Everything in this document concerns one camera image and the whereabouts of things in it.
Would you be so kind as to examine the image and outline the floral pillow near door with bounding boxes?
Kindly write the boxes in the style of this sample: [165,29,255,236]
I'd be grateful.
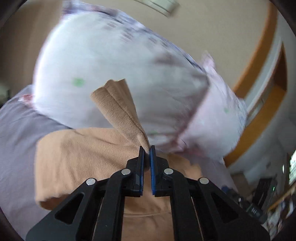
[159,52,249,163]

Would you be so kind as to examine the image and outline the beige wall switch panel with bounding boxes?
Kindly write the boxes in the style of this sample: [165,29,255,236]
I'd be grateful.
[136,0,179,16]

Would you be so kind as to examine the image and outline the lavender bed sheet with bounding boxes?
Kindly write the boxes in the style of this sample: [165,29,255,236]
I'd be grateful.
[1,85,236,240]

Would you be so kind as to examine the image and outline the floral pillow near wall switch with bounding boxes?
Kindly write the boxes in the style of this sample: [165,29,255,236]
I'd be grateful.
[32,1,209,145]

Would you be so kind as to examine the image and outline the tan fleece garment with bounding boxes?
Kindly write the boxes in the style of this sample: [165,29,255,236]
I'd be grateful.
[33,78,204,241]

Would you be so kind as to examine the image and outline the orange wooden door frame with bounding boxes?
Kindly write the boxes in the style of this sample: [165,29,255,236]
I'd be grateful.
[224,3,287,167]

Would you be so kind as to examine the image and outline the cluttered desk items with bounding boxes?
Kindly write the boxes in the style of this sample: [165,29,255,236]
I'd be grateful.
[222,150,296,232]

